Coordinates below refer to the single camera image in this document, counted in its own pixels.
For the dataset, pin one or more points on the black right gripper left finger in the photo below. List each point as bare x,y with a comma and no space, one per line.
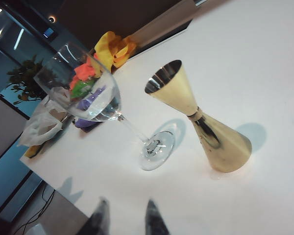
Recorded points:
100,220

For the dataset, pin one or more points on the yellow cloth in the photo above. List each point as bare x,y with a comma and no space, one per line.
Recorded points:
115,49

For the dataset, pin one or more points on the gold double-ended jigger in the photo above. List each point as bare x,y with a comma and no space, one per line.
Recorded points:
223,147

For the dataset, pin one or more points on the brown desk divider panel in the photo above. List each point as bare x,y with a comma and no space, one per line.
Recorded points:
100,14

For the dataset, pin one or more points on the orange cloth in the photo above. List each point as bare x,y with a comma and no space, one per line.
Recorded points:
84,71

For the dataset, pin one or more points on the white crumpled plastic bag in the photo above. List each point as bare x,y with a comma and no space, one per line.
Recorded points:
36,129

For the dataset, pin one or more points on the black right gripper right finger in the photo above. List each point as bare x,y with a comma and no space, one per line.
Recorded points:
158,220

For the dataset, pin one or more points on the green cloth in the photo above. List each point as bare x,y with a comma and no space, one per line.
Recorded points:
80,89

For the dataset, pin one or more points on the wall access control device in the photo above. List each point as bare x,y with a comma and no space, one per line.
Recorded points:
49,33

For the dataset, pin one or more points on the leafy plant with orange fruits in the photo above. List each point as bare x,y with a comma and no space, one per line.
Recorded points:
27,78

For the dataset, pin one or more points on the clear wine glass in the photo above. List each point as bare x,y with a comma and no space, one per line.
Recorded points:
159,147

